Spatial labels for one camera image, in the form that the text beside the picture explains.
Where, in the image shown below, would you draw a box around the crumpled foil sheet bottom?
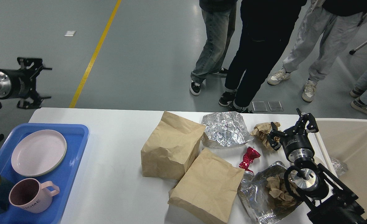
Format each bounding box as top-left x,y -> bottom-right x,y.
238,161 -> 302,224

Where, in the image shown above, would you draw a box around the metal floor plate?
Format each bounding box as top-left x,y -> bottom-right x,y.
268,101 -> 284,112
252,101 -> 268,112

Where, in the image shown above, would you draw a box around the left metal floor plate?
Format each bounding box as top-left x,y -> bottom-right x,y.
252,101 -> 268,112

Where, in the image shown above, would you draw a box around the brown paper in foil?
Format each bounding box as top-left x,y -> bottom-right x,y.
267,175 -> 297,207

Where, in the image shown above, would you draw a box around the crumpled brown paper ball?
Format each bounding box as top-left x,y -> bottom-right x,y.
250,122 -> 274,150

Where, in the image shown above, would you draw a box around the brown paper bag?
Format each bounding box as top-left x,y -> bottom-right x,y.
168,148 -> 245,224
141,111 -> 205,180

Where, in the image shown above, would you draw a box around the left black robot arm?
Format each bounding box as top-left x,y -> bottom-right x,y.
0,57 -> 52,109

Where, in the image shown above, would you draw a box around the crumpled foil sheet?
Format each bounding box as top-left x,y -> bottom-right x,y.
201,111 -> 254,148
238,161 -> 302,224

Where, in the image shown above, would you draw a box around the red crumpled foil wrapper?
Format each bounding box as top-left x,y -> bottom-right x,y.
239,147 -> 261,173

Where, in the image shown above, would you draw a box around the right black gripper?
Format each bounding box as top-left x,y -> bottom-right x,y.
267,108 -> 319,163

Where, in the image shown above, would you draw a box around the lower brown paper bag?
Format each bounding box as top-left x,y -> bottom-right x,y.
168,148 -> 245,224

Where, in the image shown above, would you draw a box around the pink HOME mug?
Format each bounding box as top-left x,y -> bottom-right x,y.
8,178 -> 60,213

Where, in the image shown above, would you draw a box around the light green plate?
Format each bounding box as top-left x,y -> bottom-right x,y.
11,141 -> 67,177

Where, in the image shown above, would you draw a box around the beige plastic bin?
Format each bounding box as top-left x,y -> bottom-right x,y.
316,119 -> 367,218

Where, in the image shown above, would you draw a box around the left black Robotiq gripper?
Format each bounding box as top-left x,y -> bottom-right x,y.
0,57 -> 52,110

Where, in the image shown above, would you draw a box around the right metal floor plate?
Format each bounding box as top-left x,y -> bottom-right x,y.
268,101 -> 284,112

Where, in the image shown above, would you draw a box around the pink plate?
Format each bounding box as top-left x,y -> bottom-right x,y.
11,129 -> 67,177

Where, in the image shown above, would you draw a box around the tripod stand leg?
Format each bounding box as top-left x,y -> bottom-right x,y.
349,41 -> 367,55

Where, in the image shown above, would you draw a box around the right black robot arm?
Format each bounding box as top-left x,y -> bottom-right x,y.
267,108 -> 367,224

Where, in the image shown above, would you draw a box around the person dark jeans black sneakers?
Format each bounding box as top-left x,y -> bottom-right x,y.
218,0 -> 307,113

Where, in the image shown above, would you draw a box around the crumpled foil sheet top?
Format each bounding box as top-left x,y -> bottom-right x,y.
201,111 -> 254,148

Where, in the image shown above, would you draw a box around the upper brown paper bag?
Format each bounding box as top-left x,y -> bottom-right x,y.
141,111 -> 205,180

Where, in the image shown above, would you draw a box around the person grey sweatpants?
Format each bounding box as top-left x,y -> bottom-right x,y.
267,0 -> 367,102

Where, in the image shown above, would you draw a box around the person black hoodie faded jeans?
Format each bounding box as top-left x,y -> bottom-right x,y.
190,0 -> 237,96

